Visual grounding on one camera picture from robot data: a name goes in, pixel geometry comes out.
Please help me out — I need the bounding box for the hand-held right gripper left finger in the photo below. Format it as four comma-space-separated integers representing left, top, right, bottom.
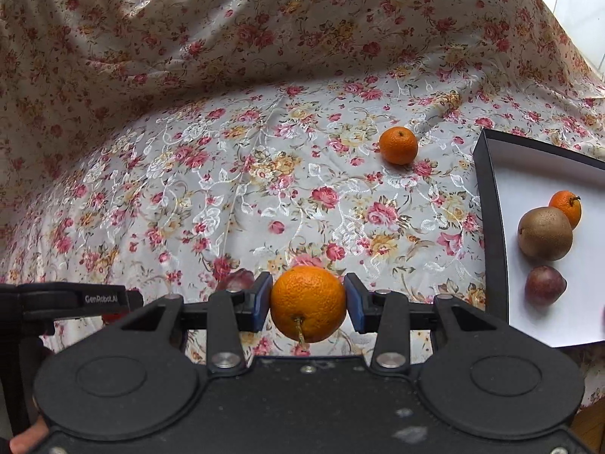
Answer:
120, 272, 274, 375

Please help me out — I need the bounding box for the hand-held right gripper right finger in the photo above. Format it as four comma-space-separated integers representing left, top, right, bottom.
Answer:
344, 272, 498, 373

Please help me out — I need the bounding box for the brown kiwi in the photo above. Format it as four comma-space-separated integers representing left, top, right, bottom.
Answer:
517, 207, 574, 261

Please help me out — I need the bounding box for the orange tangerine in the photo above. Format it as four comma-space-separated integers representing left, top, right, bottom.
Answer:
270, 266, 347, 345
379, 126, 419, 166
548, 190, 583, 230

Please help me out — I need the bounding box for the person's left hand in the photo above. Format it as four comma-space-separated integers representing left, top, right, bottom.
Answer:
8, 414, 51, 454

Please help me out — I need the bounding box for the black box with white inside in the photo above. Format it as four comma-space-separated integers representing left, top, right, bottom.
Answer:
473, 129, 605, 349

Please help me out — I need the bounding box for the dark red passion fruit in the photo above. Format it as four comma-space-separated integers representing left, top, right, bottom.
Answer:
524, 266, 567, 308
216, 268, 256, 293

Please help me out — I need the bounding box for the floral printed cloth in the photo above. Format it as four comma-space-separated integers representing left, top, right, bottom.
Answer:
0, 0, 605, 410

